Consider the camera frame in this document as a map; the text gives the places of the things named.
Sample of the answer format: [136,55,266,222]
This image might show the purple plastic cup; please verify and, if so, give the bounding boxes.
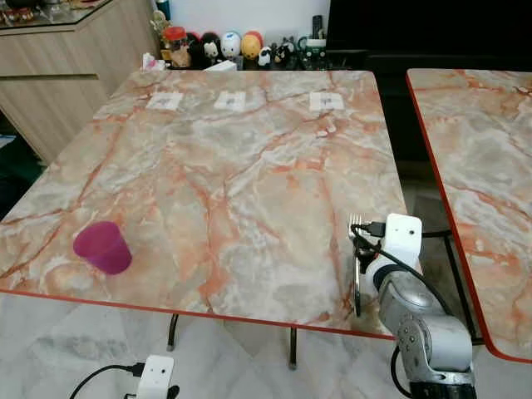
[72,220,133,276]

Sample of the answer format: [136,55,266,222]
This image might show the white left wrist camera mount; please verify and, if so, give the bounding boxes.
[136,355,176,399]

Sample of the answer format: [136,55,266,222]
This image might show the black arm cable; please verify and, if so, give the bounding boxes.
[69,362,147,399]
[350,219,456,318]

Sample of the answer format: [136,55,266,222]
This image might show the red lid jar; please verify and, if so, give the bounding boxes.
[162,26,189,68]

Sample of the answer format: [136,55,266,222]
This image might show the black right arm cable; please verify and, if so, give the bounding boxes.
[350,219,456,318]

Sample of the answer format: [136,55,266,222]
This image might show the white egg figurine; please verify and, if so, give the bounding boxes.
[221,31,243,60]

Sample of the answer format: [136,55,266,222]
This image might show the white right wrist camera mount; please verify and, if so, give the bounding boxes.
[382,214,424,277]

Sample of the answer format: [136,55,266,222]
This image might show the black and white figurine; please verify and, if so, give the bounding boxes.
[202,32,222,67]

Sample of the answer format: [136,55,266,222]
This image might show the marble pattern side table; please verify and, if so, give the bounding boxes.
[405,68,532,365]

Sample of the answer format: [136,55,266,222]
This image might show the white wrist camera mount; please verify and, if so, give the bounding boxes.
[382,214,424,277]
[136,355,176,399]

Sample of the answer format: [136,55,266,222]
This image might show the yellow orange egg figurine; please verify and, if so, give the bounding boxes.
[241,31,264,61]

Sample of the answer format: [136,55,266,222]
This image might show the white paper tag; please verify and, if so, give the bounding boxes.
[146,92,184,111]
[309,91,344,111]
[214,92,249,111]

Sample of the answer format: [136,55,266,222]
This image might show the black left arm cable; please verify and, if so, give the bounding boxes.
[69,362,147,399]

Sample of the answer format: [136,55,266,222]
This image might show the black television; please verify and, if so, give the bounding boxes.
[326,0,532,52]

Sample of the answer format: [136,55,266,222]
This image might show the green mug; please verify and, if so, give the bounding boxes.
[298,35,328,70]

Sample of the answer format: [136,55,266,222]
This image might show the pink tissue pack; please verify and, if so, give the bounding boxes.
[141,52,168,72]

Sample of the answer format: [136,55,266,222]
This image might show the black mouse figurine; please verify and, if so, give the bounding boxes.
[186,32,204,68]

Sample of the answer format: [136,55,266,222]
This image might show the black metal chair frame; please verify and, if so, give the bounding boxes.
[421,229,485,347]

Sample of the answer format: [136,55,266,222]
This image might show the large marble pattern table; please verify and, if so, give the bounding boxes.
[0,69,411,371]

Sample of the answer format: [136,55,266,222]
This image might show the light wooden cabinet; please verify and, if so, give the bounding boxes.
[0,0,160,164]

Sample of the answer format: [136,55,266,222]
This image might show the white flat box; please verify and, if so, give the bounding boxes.
[204,60,239,73]

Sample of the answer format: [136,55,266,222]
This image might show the silver metal fork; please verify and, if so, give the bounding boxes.
[349,214,365,318]

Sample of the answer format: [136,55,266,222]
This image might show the dark small figurine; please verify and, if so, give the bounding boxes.
[274,37,299,68]

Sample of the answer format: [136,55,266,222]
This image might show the gold ornament plant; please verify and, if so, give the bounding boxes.
[151,9,168,39]

